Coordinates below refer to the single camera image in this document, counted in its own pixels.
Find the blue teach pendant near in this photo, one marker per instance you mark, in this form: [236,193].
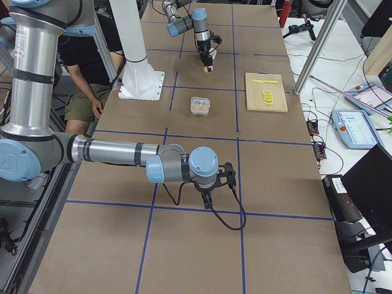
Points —
[355,129]

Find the yellow plastic knife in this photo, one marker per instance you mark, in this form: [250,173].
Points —
[275,82]

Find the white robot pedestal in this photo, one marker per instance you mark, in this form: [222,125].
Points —
[139,81]

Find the black computer box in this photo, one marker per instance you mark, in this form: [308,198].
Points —
[342,205]

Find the black monitor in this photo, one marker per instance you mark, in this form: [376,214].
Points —
[368,183]

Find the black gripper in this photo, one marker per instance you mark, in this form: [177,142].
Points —
[205,191]
[203,48]

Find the seated person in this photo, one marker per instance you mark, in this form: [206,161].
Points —
[83,62]

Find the blue teach pendant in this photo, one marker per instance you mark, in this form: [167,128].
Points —
[355,129]
[374,95]

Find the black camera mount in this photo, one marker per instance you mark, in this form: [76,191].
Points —
[226,176]
[215,39]

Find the clear plastic egg box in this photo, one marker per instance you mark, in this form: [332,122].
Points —
[201,101]

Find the lemon slice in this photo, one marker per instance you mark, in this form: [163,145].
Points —
[267,97]

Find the white round bowl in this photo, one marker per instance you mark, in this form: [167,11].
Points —
[213,53]

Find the wooden cutting board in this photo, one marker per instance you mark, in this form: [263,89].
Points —
[254,100]

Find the blue teach pendant far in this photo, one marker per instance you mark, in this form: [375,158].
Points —
[374,95]

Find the aluminium frame post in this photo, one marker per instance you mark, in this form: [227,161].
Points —
[332,16]

